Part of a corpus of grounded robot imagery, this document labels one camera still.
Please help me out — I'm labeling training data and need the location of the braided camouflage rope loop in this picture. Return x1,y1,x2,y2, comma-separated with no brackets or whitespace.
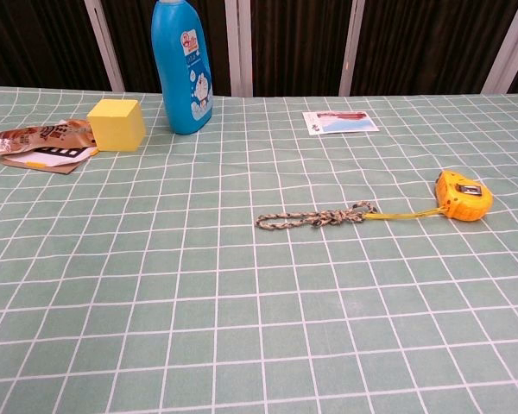
254,200,378,230

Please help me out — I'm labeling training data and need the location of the yellow tape measure with strap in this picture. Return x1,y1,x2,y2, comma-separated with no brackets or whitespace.
364,169,494,223

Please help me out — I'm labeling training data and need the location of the landscape photo postcard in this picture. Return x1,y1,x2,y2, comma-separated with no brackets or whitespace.
302,110,381,136

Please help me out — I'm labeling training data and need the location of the green white checked tablecloth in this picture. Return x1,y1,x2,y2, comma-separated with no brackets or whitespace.
0,85,518,414

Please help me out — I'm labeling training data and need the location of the blue pump lotion bottle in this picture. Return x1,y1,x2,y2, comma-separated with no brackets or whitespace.
150,0,215,135

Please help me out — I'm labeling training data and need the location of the yellow foam cube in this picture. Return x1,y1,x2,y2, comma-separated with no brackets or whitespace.
86,98,147,153

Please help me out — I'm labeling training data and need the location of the dark brown curtain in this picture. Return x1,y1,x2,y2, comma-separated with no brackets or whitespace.
0,0,518,97

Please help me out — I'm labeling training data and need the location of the orange brown snack packet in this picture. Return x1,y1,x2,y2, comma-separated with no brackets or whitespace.
0,119,97,155

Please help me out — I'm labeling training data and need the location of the white metal frame post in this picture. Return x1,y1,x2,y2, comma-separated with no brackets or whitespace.
338,0,367,97
83,0,127,92
224,0,255,97
484,0,518,95

